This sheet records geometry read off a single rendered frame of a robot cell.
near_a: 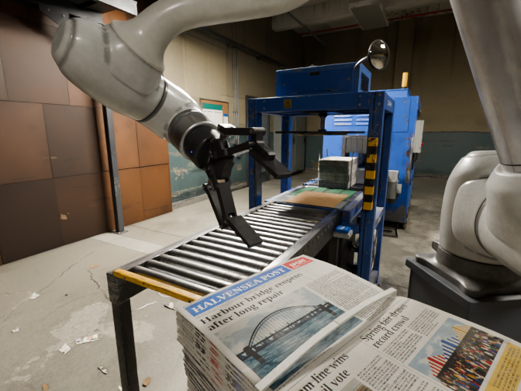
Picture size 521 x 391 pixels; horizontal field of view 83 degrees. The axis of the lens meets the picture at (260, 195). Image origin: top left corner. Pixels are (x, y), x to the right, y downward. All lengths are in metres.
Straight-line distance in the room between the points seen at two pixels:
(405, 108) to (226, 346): 4.05
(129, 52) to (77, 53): 0.07
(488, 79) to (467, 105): 8.96
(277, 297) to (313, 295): 0.06
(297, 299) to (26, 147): 3.63
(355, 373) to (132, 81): 0.51
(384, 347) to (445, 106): 9.13
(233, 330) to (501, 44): 0.49
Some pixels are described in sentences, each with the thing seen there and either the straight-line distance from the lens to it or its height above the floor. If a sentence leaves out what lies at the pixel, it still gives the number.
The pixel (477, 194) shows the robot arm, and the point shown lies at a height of 1.20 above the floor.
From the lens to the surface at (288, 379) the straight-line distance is 0.36.
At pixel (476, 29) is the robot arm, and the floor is 1.44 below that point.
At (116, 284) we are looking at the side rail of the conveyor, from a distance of 1.24.
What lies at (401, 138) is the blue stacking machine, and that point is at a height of 1.23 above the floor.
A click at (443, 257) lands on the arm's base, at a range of 0.78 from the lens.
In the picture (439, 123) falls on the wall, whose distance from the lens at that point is 9.42.
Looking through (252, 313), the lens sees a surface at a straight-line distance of 0.44.
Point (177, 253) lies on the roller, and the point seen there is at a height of 0.79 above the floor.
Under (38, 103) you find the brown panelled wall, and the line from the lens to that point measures 3.98.
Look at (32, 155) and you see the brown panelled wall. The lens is 3.92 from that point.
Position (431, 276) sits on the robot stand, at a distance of 0.77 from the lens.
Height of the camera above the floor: 1.31
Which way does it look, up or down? 12 degrees down
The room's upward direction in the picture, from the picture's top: straight up
